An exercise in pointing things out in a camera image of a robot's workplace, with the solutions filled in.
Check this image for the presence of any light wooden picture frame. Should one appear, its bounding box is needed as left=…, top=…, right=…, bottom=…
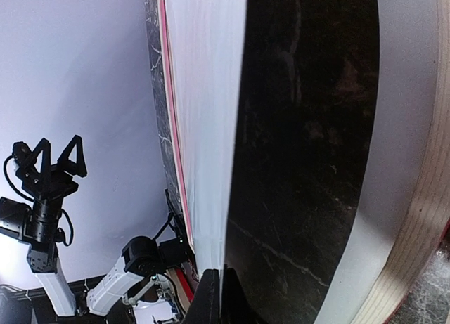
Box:
left=218, top=0, right=449, bottom=323

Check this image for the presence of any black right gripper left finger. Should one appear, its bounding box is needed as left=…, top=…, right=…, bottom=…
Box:
left=181, top=269, right=220, bottom=324

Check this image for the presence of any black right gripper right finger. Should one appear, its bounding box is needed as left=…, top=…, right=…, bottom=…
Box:
left=224, top=266, right=266, bottom=324

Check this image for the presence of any landscape photo print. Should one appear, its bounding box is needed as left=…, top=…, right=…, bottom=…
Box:
left=157, top=0, right=247, bottom=274

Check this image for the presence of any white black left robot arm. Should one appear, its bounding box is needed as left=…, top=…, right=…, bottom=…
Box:
left=1, top=135, right=191, bottom=321

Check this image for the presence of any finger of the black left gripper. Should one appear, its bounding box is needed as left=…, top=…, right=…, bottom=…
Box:
left=24, top=137, right=52, bottom=181
left=56, top=134, right=88, bottom=179

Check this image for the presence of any white mat board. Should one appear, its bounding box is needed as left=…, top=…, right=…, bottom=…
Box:
left=316, top=0, right=438, bottom=323

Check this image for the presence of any clear acrylic sheet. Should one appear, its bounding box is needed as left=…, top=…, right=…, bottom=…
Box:
left=226, top=0, right=379, bottom=323

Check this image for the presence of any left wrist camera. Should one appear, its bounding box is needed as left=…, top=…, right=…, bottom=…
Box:
left=12, top=141, right=32, bottom=167

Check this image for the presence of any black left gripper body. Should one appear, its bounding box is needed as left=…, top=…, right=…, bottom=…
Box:
left=15, top=164, right=79, bottom=200

